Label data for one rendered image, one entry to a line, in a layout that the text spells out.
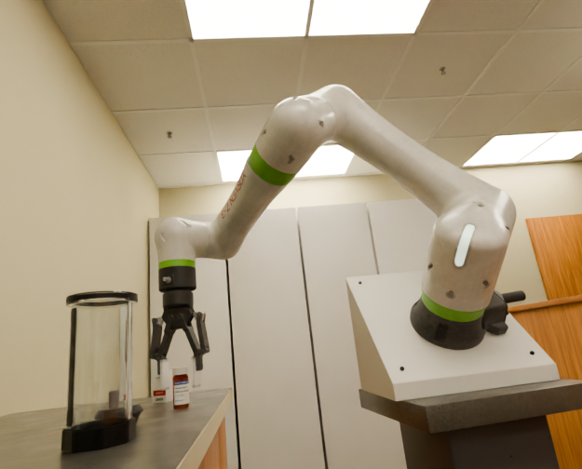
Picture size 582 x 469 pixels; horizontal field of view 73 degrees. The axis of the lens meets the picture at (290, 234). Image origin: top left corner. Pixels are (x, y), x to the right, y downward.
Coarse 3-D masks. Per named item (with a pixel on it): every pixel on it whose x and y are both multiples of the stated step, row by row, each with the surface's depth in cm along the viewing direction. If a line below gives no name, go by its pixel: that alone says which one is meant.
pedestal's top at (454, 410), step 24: (528, 384) 72; (552, 384) 69; (576, 384) 67; (384, 408) 78; (408, 408) 68; (432, 408) 62; (456, 408) 63; (480, 408) 64; (504, 408) 64; (528, 408) 65; (552, 408) 65; (576, 408) 66; (432, 432) 61
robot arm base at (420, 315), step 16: (416, 304) 84; (496, 304) 80; (416, 320) 81; (432, 320) 78; (448, 320) 76; (480, 320) 78; (496, 320) 80; (432, 336) 78; (448, 336) 77; (464, 336) 76; (480, 336) 78
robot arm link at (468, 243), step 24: (456, 216) 72; (480, 216) 72; (504, 216) 75; (432, 240) 74; (456, 240) 68; (480, 240) 67; (504, 240) 68; (432, 264) 75; (456, 264) 69; (480, 264) 68; (432, 288) 75; (456, 288) 72; (480, 288) 71; (432, 312) 78; (456, 312) 74; (480, 312) 75
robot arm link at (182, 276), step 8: (160, 272) 99; (168, 272) 98; (176, 272) 98; (184, 272) 98; (192, 272) 100; (160, 280) 98; (168, 280) 96; (176, 280) 97; (184, 280) 98; (192, 280) 100; (160, 288) 98; (168, 288) 97; (176, 288) 98; (184, 288) 99; (192, 288) 101
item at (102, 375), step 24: (96, 312) 62; (120, 312) 64; (96, 336) 61; (120, 336) 63; (96, 360) 60; (120, 360) 62; (96, 384) 59; (120, 384) 61; (96, 408) 58; (120, 408) 60
